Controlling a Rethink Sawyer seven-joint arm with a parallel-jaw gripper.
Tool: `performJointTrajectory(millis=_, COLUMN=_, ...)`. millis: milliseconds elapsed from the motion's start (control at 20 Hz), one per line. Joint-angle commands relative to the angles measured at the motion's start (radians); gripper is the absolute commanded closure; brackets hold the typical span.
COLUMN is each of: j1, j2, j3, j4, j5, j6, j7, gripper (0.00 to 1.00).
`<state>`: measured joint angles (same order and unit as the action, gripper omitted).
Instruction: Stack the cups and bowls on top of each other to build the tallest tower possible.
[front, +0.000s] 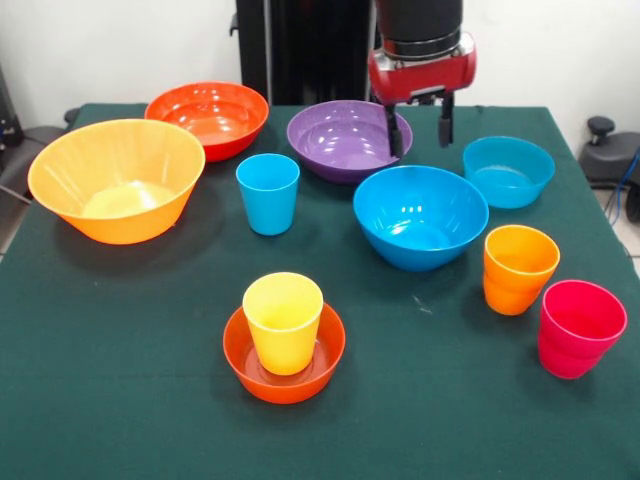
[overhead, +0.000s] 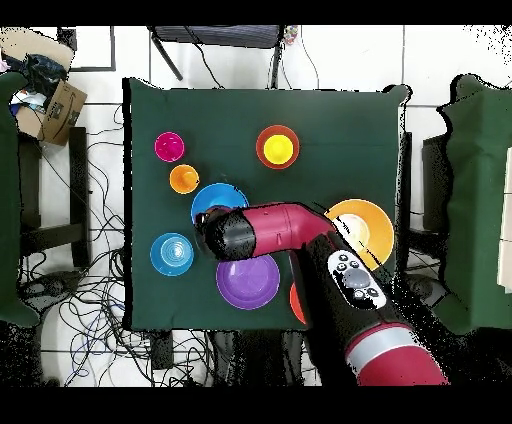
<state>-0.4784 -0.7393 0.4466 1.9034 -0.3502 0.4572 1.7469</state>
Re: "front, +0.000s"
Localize yellow cup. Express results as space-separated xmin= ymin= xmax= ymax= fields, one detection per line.
xmin=242 ymin=271 xmax=325 ymax=377

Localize small red bowl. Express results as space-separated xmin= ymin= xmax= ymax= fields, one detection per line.
xmin=222 ymin=302 xmax=347 ymax=405

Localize blue cable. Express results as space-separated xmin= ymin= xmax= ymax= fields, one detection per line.
xmin=604 ymin=149 xmax=640 ymax=221

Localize orange cup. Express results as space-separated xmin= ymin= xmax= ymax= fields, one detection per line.
xmin=482 ymin=224 xmax=562 ymax=317

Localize large blue bowl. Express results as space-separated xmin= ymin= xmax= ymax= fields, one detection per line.
xmin=352 ymin=164 xmax=490 ymax=273

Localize small blue bowl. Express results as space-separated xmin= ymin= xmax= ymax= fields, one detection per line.
xmin=461 ymin=135 xmax=556 ymax=210

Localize grey black floor base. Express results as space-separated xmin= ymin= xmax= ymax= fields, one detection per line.
xmin=578 ymin=116 xmax=640 ymax=224
xmin=0 ymin=107 xmax=81 ymax=201

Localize black computer tower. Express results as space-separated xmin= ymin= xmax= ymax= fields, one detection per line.
xmin=0 ymin=64 xmax=24 ymax=149

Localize large orange bowl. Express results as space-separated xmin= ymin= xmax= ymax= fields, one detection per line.
xmin=27 ymin=118 xmax=207 ymax=246

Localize purple bowl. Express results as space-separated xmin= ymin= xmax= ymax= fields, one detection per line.
xmin=286 ymin=99 xmax=414 ymax=184

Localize pink cup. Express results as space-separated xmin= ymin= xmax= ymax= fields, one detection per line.
xmin=537 ymin=279 xmax=629 ymax=381

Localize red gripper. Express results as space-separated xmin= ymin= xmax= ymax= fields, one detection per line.
xmin=367 ymin=31 xmax=478 ymax=159

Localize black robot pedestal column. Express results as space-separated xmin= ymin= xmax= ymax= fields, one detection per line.
xmin=229 ymin=0 xmax=384 ymax=106

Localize blue cup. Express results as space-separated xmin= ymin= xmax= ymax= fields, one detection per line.
xmin=235 ymin=152 xmax=301 ymax=237

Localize large red bowl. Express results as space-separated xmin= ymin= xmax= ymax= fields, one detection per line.
xmin=144 ymin=80 xmax=271 ymax=163

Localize dark green tablecloth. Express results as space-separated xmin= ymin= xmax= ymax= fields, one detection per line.
xmin=0 ymin=102 xmax=640 ymax=480

